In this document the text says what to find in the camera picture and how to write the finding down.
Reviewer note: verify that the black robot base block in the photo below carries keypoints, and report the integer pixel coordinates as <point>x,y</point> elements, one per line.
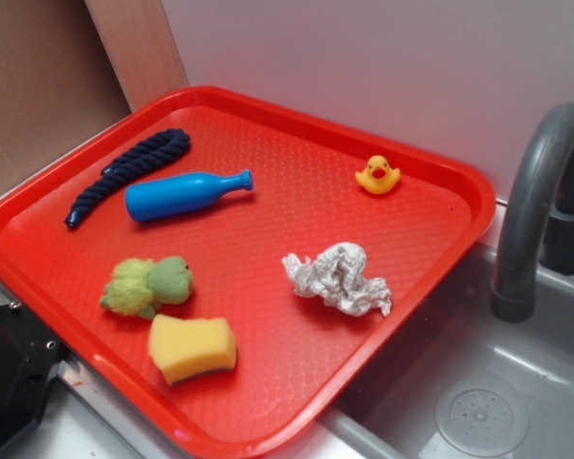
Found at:
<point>30,354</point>

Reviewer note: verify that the yellow rubber duck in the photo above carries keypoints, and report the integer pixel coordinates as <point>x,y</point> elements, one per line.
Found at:
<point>378,177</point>

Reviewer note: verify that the yellow sponge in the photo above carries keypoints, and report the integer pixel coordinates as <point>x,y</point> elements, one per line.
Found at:
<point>185,348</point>

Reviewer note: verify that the blue plastic bottle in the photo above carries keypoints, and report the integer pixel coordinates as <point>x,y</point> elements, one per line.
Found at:
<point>182,194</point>

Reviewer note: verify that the grey toy faucet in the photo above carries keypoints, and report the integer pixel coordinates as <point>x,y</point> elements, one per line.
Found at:
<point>538,226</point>

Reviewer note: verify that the green plush turtle toy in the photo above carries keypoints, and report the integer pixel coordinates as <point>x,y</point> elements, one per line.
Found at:
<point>141,287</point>

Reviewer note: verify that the wooden board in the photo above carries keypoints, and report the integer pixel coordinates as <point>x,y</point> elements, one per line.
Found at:
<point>140,46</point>

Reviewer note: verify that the crumpled white paper towel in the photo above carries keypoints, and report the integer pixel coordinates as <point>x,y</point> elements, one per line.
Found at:
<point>337,277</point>

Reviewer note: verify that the red plastic tray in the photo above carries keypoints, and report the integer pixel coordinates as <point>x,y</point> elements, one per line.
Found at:
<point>295,355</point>

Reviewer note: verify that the grey toy sink basin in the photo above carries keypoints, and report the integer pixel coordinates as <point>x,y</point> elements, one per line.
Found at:
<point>456,382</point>

